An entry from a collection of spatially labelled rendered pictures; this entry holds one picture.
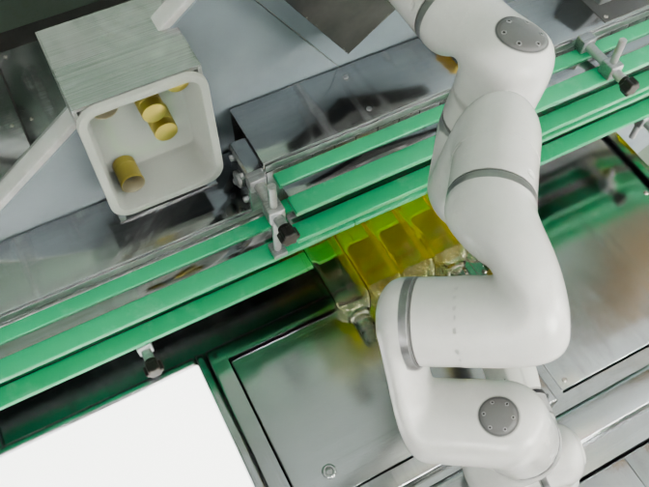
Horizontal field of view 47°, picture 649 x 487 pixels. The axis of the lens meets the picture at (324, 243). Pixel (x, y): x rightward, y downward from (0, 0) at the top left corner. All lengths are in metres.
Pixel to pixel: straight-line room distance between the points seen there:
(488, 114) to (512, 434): 0.30
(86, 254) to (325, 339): 0.41
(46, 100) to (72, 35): 0.64
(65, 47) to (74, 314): 0.38
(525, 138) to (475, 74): 0.12
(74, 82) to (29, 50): 0.82
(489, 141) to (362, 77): 0.52
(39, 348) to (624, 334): 0.95
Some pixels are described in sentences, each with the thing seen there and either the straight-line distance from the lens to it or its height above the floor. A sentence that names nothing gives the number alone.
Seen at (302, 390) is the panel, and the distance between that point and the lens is 1.22.
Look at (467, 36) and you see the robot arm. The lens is 0.83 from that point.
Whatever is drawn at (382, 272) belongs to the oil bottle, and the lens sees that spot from 1.14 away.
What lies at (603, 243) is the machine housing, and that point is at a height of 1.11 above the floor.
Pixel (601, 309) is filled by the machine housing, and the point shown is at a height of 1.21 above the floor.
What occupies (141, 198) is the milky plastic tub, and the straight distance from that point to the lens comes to 1.12.
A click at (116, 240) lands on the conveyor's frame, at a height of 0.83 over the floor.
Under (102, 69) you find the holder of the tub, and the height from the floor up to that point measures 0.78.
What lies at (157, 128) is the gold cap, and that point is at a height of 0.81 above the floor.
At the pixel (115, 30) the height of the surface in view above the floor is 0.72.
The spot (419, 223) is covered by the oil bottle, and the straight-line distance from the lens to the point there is 1.19.
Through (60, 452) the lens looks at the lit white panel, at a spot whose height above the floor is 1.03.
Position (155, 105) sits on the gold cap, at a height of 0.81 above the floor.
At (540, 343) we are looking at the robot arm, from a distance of 0.65.
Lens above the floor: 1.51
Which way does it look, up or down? 28 degrees down
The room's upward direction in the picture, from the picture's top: 148 degrees clockwise
